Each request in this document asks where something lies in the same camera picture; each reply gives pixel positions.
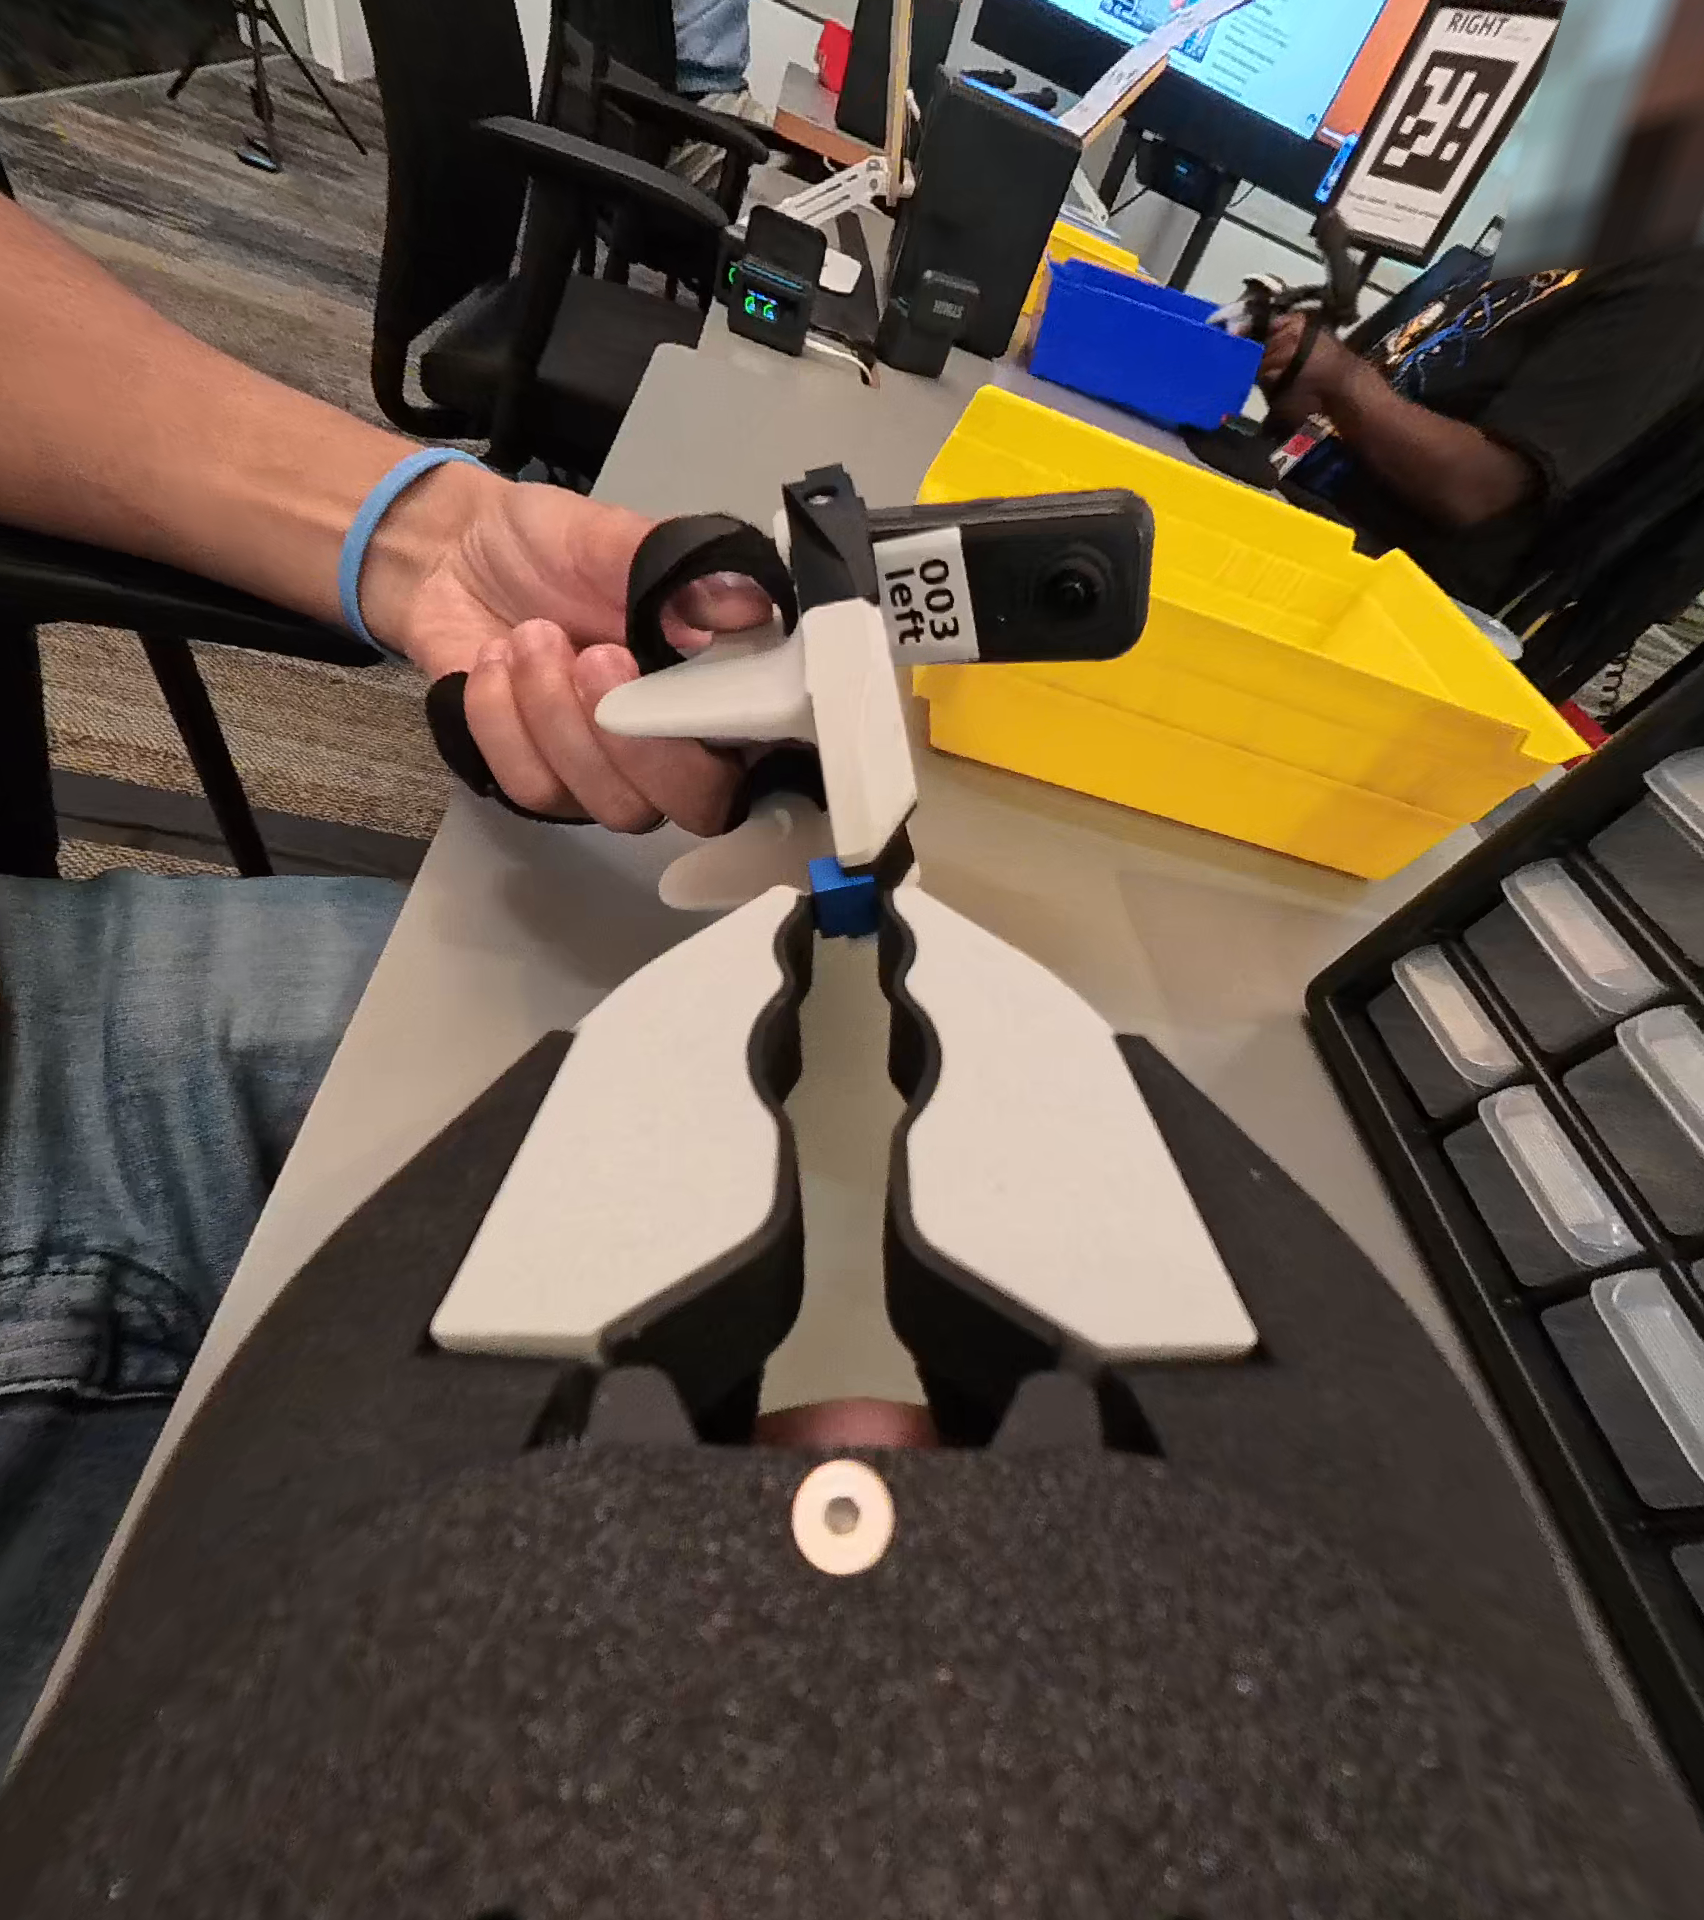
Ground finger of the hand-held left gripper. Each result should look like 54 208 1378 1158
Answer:
656 802 835 915
796 601 923 891

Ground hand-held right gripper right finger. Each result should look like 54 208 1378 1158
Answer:
876 884 1261 1450

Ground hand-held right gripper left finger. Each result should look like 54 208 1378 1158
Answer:
428 884 812 1446

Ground yellow plastic bin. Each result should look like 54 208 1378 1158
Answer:
914 384 1591 882
1016 217 1143 325

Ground black drawer cabinet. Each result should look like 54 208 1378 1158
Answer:
1306 576 1704 1909

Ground array of clear drawers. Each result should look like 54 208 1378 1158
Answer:
1368 683 1704 1819

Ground person's left hand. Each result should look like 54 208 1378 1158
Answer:
372 465 801 840

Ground black desktop box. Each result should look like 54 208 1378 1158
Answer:
881 72 1084 381

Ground small black display device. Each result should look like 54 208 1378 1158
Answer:
720 205 827 361

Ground blue wristband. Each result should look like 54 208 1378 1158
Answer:
336 446 490 658

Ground person's dark trousers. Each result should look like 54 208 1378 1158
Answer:
0 870 412 1884

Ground large display screen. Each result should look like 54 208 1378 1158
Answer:
972 0 1439 212

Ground printed tag sign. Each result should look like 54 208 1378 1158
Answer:
1313 0 1565 270

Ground black tripod stand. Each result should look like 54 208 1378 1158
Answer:
166 0 369 175

